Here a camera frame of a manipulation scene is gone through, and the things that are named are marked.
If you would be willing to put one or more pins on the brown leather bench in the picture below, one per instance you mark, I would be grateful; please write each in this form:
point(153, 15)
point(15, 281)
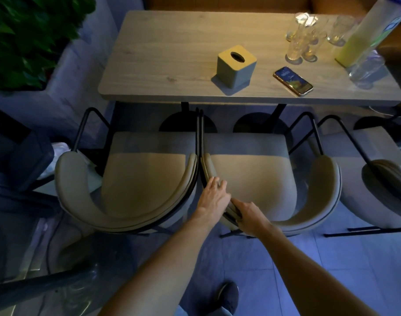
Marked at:
point(240, 2)

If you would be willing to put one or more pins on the person's dark shoe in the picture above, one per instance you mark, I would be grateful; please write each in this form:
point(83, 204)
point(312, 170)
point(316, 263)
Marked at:
point(228, 297)

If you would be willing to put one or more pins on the gold-edged smartphone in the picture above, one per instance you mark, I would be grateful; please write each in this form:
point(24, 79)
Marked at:
point(293, 81)

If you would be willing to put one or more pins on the person's left fingers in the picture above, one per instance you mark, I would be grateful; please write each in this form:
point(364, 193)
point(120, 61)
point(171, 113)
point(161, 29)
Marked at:
point(215, 186)

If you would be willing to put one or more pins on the person's left hand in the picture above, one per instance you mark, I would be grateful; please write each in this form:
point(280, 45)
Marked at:
point(211, 204)

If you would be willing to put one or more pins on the dark grey chair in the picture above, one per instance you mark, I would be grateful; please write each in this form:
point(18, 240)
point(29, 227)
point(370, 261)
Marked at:
point(19, 154)

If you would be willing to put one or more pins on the person's right forearm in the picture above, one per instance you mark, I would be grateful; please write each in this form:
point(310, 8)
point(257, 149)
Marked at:
point(305, 276)

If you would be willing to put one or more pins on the wide clear glass tumbler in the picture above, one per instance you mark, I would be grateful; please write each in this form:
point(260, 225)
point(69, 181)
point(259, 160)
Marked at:
point(366, 70)

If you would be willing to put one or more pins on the black round table pedestal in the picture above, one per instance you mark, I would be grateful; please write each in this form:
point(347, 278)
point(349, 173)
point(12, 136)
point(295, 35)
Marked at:
point(259, 123)
point(184, 123)

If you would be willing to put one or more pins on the person's left forearm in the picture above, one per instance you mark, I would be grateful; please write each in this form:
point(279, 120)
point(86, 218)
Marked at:
point(167, 269)

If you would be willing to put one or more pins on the grey square tissue box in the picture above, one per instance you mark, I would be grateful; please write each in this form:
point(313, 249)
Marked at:
point(235, 67)

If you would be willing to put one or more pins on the person's right hand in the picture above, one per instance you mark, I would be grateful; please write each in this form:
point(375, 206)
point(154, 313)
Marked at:
point(253, 220)

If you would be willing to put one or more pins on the grey stone planter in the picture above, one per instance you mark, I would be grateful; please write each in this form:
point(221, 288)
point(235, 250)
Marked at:
point(82, 69)

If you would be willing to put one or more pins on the beige upholstered armchair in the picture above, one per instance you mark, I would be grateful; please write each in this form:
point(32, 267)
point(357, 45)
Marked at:
point(141, 180)
point(378, 180)
point(253, 174)

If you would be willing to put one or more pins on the person's right fingers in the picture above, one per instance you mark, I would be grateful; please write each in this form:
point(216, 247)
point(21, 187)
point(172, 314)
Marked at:
point(240, 210)

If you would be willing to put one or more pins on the tall clear plastic tube package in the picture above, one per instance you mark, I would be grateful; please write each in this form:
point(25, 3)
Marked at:
point(368, 32)

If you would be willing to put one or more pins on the green leafy plant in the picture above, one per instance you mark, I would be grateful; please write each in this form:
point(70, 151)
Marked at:
point(26, 36)

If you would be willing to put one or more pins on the clear drinking glass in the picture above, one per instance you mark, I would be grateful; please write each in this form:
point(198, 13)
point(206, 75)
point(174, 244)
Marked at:
point(311, 21)
point(296, 49)
point(294, 29)
point(340, 31)
point(315, 46)

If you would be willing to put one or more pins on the white plastic bag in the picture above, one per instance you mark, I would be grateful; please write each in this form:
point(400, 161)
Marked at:
point(59, 154)

